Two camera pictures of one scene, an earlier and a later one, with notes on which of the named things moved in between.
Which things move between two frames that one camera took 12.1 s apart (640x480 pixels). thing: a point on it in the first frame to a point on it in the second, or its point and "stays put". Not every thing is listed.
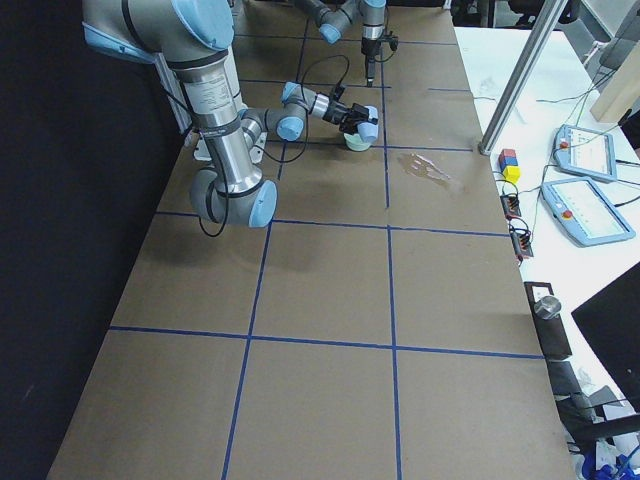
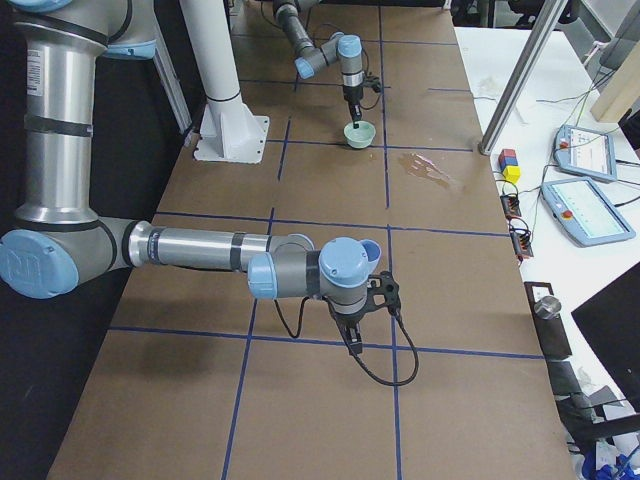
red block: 507,153 stays put
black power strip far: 511,206 stays put
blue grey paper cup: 369,130 to 372,250
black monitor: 611,323 stays put
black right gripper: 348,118 to 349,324
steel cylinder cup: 547,307 stays put
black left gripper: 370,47 to 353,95
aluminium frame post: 523,77 stays put
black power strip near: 522,244 stays put
